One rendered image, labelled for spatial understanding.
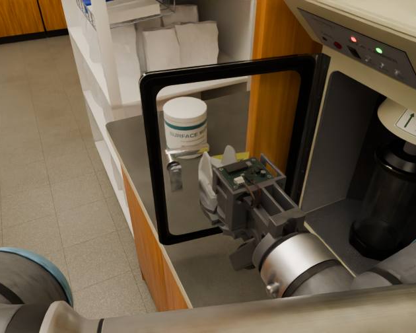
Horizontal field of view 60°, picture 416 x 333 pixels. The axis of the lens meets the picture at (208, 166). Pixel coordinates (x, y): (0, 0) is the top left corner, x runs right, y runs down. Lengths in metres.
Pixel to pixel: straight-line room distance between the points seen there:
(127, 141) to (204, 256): 0.53
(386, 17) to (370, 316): 0.32
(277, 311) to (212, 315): 0.03
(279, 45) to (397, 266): 0.44
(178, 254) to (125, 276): 1.17
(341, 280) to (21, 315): 0.27
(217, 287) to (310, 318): 0.63
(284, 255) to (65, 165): 2.53
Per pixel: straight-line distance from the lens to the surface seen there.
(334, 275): 0.36
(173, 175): 0.66
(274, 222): 0.37
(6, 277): 0.28
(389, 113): 0.64
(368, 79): 0.62
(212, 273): 0.83
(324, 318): 0.19
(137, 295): 1.95
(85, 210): 2.41
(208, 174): 0.49
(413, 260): 0.39
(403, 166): 0.68
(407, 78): 0.52
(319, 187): 0.84
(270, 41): 0.68
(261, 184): 0.41
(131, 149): 1.20
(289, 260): 0.37
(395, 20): 0.44
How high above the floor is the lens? 1.62
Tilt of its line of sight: 38 degrees down
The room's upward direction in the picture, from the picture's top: straight up
